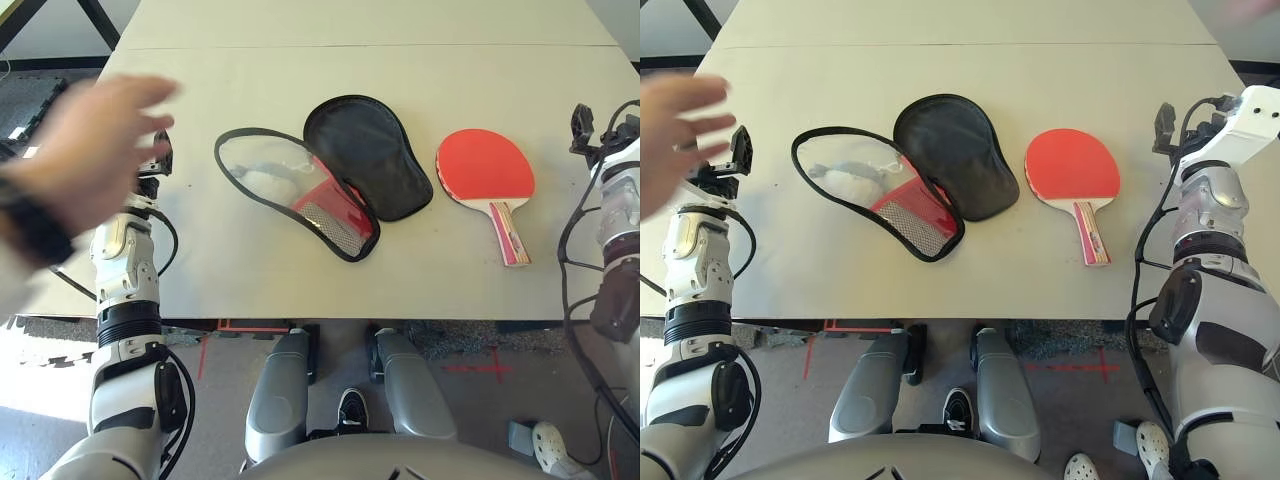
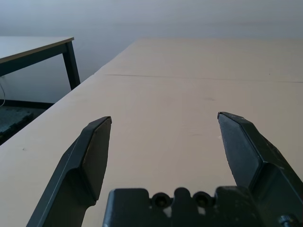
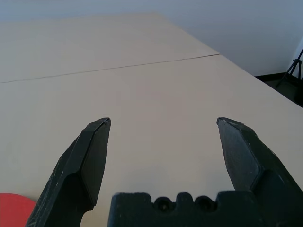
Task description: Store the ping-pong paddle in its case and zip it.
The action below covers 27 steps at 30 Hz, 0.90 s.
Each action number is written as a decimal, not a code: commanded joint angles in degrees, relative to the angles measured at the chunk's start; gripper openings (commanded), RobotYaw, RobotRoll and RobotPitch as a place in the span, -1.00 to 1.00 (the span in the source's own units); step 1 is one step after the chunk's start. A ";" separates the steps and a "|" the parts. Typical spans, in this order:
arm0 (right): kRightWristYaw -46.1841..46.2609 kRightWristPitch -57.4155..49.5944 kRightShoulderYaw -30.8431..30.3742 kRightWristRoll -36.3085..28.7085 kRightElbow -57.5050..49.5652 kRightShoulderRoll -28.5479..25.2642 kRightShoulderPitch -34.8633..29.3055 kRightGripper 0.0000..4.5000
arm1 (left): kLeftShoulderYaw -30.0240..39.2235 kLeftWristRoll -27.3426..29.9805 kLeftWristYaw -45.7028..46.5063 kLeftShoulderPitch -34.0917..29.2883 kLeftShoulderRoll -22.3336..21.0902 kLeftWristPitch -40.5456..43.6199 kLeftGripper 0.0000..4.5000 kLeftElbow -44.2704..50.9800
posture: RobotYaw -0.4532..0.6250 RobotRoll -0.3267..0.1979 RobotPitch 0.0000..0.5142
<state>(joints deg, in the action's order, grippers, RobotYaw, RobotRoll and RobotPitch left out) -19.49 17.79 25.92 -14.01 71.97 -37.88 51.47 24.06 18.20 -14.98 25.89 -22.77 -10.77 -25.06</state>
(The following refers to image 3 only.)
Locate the black camera tripod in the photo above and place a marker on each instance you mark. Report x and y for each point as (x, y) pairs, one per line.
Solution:
(290, 73)

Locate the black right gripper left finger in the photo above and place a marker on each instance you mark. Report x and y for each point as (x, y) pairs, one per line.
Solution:
(71, 170)

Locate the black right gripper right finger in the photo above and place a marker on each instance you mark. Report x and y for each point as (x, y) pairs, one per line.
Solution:
(255, 160)

